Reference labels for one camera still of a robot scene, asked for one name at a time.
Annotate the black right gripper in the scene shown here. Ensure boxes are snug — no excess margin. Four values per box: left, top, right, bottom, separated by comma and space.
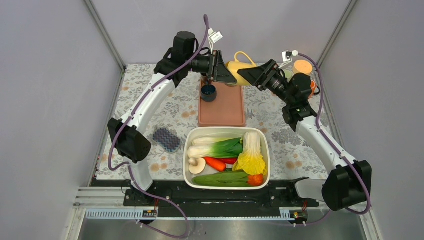
237, 59, 294, 105

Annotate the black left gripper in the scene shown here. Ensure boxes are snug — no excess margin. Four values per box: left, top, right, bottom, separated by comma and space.
185, 49, 238, 83

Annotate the yellow mug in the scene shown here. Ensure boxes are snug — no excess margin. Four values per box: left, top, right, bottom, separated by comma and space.
225, 51, 258, 88

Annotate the dark blue ceramic mug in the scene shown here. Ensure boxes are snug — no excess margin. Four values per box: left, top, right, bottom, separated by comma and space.
200, 84, 217, 103

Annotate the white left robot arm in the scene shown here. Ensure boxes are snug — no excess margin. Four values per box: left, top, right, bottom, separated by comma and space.
107, 31, 236, 206

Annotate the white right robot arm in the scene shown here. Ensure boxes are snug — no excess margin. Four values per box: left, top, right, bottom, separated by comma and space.
237, 59, 372, 215

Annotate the light green mug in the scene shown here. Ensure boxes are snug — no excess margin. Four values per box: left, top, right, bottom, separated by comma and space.
283, 69, 294, 82

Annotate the orange mug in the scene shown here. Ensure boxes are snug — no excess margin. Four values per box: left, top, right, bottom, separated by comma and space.
308, 80, 321, 99

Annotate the salmon pink plastic tray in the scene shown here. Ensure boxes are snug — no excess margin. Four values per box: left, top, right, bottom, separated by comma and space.
198, 82, 246, 127

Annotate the pale orange upside-down cup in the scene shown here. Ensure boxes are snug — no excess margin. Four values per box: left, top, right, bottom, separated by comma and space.
292, 60, 314, 76

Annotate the toy white leek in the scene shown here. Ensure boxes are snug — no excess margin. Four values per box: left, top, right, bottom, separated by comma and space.
192, 137, 241, 148

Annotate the white rectangular vegetable bin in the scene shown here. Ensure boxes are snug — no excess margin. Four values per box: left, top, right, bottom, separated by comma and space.
183, 127, 271, 190

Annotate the toy bok choy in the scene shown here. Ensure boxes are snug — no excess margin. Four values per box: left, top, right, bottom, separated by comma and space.
187, 143, 243, 159

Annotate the toy napa cabbage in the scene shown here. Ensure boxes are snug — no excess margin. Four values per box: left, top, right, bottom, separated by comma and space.
232, 131, 268, 176

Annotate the toy red chili pepper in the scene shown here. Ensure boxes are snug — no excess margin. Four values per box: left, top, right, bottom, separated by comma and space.
218, 157, 238, 165

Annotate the blue zigzag sponge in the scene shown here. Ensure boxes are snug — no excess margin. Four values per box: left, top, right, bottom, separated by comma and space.
152, 127, 182, 153

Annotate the toy orange carrot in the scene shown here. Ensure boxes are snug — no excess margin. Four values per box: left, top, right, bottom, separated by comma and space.
203, 156, 227, 172

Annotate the floral patterned table cloth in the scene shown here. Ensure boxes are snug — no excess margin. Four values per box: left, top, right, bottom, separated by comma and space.
112, 64, 328, 181

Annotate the toy mushroom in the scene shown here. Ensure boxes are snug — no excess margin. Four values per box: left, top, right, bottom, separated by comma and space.
188, 157, 207, 175

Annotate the toy green leafy vegetable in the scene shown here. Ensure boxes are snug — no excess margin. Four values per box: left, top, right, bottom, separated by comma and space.
192, 170, 252, 188

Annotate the toy orange tomato piece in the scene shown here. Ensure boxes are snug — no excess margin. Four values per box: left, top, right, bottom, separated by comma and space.
246, 174, 264, 187

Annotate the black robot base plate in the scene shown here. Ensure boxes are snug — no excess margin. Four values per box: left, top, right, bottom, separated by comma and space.
123, 180, 319, 218

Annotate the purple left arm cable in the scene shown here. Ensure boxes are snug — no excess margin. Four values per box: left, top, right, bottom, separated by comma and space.
107, 14, 211, 239

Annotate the aluminium front rail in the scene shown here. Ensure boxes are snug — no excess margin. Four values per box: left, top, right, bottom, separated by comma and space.
74, 181, 327, 221

